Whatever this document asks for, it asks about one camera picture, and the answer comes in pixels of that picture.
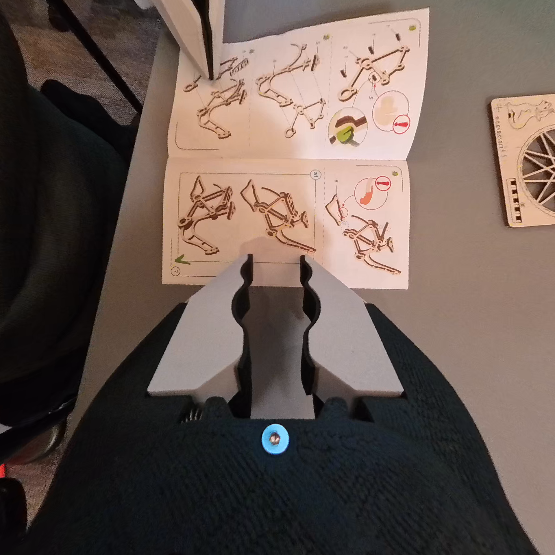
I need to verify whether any paper instruction booklet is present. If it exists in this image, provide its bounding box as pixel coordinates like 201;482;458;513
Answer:
162;6;431;290

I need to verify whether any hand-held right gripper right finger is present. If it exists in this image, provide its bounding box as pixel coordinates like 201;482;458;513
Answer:
300;254;405;410

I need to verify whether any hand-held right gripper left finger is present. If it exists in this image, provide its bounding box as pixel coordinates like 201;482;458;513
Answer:
147;254;254;419

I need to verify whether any person's dark clothed leg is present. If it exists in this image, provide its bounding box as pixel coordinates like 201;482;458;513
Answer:
0;13;137;391

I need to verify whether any black metal chair leg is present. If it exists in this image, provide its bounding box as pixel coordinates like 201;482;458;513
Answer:
48;0;145;114

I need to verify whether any wooden sheet with spoked wheels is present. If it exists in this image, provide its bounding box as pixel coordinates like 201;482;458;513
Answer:
490;93;555;229

